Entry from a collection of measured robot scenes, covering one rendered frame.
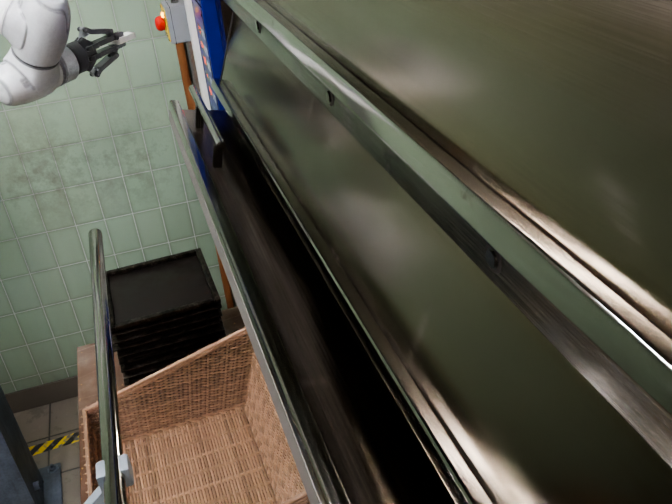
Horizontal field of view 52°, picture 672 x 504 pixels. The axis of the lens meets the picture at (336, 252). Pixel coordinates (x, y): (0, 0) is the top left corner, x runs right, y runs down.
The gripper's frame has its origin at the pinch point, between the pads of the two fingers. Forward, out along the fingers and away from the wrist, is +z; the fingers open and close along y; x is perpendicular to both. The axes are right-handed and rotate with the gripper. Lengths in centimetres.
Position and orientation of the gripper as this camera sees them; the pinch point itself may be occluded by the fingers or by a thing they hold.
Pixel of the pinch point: (122, 38)
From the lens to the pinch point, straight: 200.9
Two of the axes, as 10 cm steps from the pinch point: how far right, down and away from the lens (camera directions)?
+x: 8.9, 1.8, -4.1
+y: 0.7, 8.4, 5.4
